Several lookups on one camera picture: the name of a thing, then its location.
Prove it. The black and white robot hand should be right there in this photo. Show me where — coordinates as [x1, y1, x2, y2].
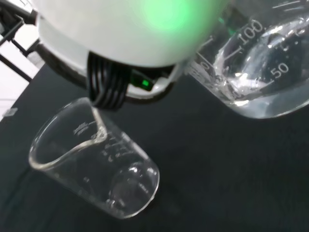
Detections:
[35, 0, 233, 111]

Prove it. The black tripod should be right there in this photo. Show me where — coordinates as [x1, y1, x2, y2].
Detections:
[0, 3, 41, 83]

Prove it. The clear tape piece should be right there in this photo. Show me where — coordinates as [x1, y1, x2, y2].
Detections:
[0, 108, 19, 118]

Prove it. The black bench cloth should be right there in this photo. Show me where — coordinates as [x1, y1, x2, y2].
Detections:
[0, 48, 309, 232]

